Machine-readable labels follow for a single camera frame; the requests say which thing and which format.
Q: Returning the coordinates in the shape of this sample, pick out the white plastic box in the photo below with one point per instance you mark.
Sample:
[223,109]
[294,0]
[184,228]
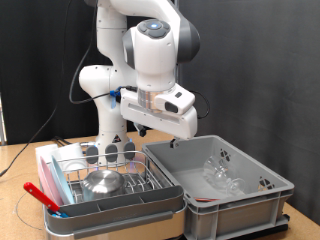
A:
[45,153]

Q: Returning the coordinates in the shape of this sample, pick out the black backdrop curtain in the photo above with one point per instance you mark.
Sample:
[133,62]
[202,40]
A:
[20,50]

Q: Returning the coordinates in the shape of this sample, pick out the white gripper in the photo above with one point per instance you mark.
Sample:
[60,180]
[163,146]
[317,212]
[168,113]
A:
[160,120]

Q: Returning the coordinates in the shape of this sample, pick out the grey plastic crate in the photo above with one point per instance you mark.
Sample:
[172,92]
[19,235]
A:
[233,216]

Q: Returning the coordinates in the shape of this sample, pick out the grey dish rack base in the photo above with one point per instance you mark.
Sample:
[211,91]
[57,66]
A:
[116,213]

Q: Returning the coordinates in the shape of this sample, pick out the pink plate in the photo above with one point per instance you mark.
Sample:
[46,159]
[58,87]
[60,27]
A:
[46,180]

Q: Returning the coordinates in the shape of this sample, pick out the dark grey backdrop curtain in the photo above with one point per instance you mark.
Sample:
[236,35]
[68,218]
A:
[266,66]

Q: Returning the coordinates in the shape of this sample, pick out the grey metal post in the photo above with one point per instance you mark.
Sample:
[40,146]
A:
[178,75]
[2,120]

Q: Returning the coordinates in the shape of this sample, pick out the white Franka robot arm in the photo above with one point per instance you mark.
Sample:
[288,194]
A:
[110,133]

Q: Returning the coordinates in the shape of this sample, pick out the white plastic mug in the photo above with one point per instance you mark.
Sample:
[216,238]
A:
[71,153]

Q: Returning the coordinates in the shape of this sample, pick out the light blue plate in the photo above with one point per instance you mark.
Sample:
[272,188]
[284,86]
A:
[63,183]

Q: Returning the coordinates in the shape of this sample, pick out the blue wrist camera bracket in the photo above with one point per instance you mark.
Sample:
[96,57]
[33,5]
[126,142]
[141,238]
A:
[115,95]

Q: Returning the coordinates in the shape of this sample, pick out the clear wine glass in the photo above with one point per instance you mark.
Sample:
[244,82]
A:
[216,173]

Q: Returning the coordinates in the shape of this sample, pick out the stainless steel pot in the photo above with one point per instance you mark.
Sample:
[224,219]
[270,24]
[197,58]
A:
[103,183]

